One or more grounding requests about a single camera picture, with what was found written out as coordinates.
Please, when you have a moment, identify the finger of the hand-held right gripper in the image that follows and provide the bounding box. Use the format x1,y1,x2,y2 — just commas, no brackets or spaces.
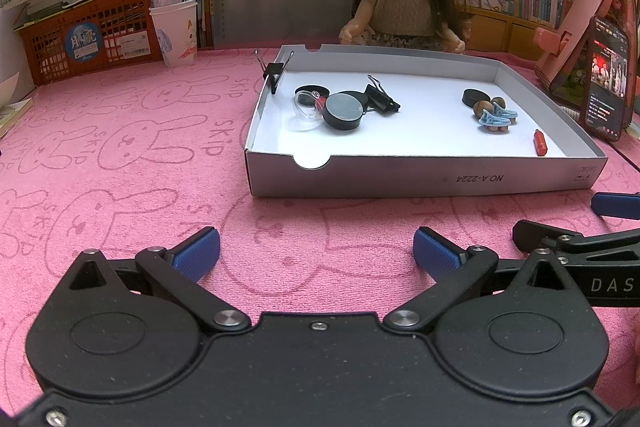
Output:
512,219,587,255
591,193,640,221

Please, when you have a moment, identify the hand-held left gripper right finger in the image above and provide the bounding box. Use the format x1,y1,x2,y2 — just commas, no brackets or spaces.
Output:
382,227,577,334

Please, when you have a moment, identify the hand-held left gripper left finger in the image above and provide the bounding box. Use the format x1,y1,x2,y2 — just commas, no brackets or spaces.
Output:
65,226,252,334

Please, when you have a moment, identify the white cardboard box lid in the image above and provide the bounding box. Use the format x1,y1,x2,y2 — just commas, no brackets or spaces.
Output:
244,44,608,198

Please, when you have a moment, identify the large black disc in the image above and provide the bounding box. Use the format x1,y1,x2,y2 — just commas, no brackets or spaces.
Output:
462,88,493,106
322,93,364,131

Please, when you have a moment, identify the black binder clip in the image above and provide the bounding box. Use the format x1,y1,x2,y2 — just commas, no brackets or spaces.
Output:
362,76,402,114
255,49,295,96

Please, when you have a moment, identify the clear round container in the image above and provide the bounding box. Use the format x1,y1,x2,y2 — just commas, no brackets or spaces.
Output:
291,89,327,132

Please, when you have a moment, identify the pink rabbit print blanket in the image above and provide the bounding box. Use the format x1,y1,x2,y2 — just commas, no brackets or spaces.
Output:
0,44,640,413

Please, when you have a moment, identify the black smartphone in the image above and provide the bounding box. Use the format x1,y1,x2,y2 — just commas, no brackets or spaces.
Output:
584,16,630,143

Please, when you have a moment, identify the pink triangular stand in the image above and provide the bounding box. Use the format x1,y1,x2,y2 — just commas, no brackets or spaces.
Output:
533,0,639,94

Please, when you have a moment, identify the yellow wooden shelf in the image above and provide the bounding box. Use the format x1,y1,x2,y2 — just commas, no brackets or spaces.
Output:
464,4,552,58

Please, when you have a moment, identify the white paper cup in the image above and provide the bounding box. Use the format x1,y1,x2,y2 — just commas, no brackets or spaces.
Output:
149,0,199,68

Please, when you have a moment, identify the pale paper pad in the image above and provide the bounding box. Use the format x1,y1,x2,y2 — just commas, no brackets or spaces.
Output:
0,96,34,138

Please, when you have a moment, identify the orange plastic basket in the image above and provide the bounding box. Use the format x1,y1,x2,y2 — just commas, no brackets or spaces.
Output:
19,0,167,88

